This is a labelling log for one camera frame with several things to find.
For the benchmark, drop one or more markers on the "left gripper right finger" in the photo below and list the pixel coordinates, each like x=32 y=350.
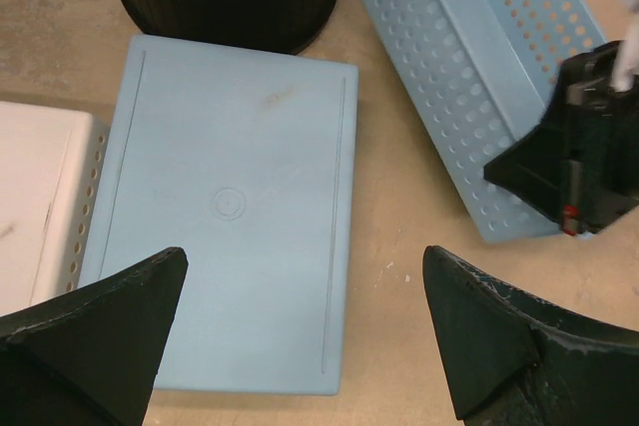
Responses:
x=512 y=358

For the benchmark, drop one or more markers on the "blue perforated plastic basket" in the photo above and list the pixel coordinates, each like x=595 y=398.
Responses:
x=245 y=160

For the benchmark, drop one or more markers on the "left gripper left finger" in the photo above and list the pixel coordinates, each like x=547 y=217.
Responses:
x=91 y=356

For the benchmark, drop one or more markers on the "white perforated plastic basket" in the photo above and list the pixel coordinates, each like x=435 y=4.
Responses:
x=51 y=161

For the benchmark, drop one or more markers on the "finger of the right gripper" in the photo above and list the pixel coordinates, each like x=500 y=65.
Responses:
x=560 y=168

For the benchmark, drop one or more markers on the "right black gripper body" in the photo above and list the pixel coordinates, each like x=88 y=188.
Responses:
x=620 y=172

